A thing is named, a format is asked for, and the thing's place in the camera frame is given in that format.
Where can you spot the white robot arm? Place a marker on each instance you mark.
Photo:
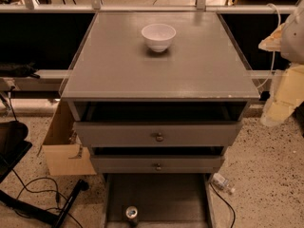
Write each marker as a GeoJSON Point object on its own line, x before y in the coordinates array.
{"type": "Point", "coordinates": [287, 91]}

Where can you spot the white ceramic bowl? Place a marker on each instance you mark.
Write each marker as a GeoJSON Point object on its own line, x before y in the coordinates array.
{"type": "Point", "coordinates": [158, 37]}

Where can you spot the grey drawer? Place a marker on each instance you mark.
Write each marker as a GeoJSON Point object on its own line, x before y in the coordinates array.
{"type": "Point", "coordinates": [151, 124]}
{"type": "Point", "coordinates": [162, 200]}
{"type": "Point", "coordinates": [156, 160]}

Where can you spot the grey drawer cabinet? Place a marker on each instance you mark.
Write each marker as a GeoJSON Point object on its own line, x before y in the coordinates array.
{"type": "Point", "coordinates": [115, 65]}

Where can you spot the grey bottom drawer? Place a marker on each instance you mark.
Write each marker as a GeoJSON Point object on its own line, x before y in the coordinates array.
{"type": "Point", "coordinates": [162, 200]}

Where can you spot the cardboard box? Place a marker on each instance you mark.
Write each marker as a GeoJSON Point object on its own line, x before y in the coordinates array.
{"type": "Point", "coordinates": [64, 152]}

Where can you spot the redbull can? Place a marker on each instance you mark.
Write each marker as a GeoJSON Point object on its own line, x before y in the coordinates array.
{"type": "Point", "coordinates": [131, 214]}

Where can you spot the grey top drawer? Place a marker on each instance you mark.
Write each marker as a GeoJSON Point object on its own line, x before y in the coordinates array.
{"type": "Point", "coordinates": [151, 124]}

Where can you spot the aluminium frame rail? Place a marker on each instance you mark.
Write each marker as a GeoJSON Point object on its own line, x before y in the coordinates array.
{"type": "Point", "coordinates": [152, 7]}

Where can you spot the grey middle drawer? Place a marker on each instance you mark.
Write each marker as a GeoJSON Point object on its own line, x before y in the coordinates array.
{"type": "Point", "coordinates": [156, 160]}

